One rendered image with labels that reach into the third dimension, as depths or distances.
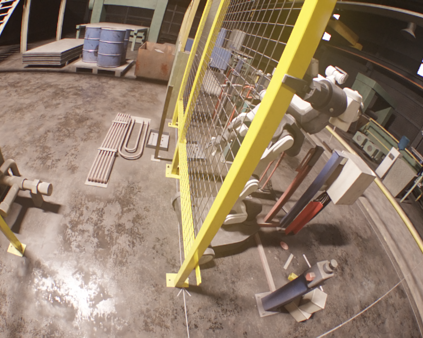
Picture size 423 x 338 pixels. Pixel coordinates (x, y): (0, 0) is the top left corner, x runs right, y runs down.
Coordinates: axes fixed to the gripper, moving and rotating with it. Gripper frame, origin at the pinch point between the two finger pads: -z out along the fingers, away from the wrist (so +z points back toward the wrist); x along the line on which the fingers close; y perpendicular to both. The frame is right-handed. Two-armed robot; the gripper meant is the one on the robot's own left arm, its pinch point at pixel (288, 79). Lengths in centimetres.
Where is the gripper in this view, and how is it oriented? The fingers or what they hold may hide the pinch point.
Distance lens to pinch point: 49.9
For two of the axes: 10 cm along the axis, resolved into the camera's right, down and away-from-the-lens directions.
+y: 3.0, -7.4, -6.0
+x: -1.4, -6.6, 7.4
